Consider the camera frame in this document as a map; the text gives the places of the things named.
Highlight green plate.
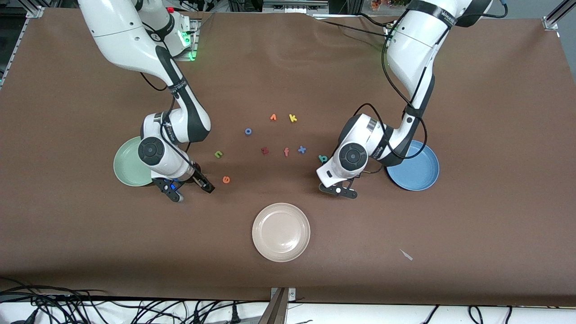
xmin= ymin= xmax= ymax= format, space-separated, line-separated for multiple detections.
xmin=113 ymin=136 xmax=156 ymax=187

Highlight beige plate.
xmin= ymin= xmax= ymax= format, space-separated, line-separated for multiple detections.
xmin=252 ymin=203 xmax=311 ymax=263

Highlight blue plate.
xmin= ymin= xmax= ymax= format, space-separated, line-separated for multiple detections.
xmin=386 ymin=140 xmax=440 ymax=191

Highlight grey metal box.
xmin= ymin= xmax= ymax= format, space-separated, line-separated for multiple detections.
xmin=263 ymin=0 xmax=329 ymax=14

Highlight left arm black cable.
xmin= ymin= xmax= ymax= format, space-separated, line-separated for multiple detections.
xmin=355 ymin=18 xmax=450 ymax=160

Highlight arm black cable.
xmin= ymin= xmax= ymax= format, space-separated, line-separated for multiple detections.
xmin=139 ymin=27 xmax=203 ymax=180
xmin=355 ymin=18 xmax=450 ymax=160

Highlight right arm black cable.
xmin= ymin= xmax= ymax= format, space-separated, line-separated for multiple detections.
xmin=139 ymin=27 xmax=203 ymax=180

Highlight metal frame post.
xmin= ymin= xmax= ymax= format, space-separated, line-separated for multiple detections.
xmin=259 ymin=287 xmax=297 ymax=324

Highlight thin black power cable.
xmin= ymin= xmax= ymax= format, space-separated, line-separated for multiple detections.
xmin=315 ymin=13 xmax=392 ymax=38

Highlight tangled black cables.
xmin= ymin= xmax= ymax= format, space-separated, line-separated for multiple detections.
xmin=0 ymin=277 xmax=270 ymax=324

